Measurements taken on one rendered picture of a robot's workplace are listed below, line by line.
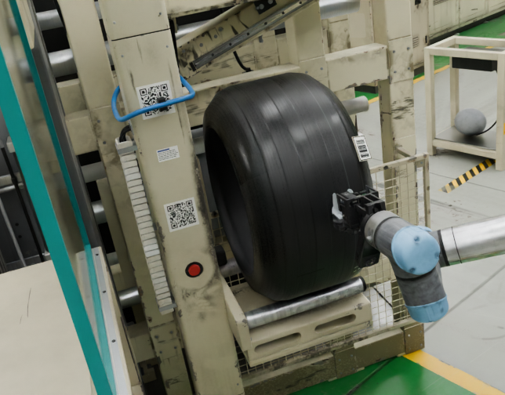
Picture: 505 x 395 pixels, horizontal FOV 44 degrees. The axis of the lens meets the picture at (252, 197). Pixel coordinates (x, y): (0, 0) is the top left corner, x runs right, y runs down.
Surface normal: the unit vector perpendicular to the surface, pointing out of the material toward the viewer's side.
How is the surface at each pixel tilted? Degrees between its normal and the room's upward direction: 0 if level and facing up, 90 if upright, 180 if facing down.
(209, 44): 90
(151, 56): 90
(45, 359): 0
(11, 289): 0
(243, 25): 90
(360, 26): 90
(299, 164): 58
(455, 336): 0
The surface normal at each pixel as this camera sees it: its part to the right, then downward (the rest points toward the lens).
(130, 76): 0.31, 0.36
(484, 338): -0.15, -0.89
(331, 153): 0.17, -0.20
